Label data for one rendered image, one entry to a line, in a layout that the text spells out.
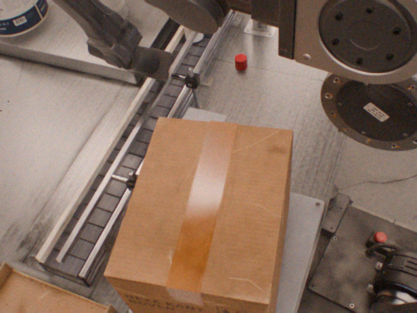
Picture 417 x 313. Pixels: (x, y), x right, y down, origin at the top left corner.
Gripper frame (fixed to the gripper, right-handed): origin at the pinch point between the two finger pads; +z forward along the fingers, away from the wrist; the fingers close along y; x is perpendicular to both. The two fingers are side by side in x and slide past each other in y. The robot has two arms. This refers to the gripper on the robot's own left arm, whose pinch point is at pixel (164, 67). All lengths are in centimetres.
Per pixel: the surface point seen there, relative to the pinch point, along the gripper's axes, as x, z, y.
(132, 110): 11.8, -6.7, 2.8
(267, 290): 28, -48, -43
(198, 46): -7.9, 14.0, -2.6
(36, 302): 53, -31, 4
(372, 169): 20, 103, -59
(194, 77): 1.1, -5.4, -10.5
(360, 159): 18, 106, -53
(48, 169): 30.8, -11.2, 19.7
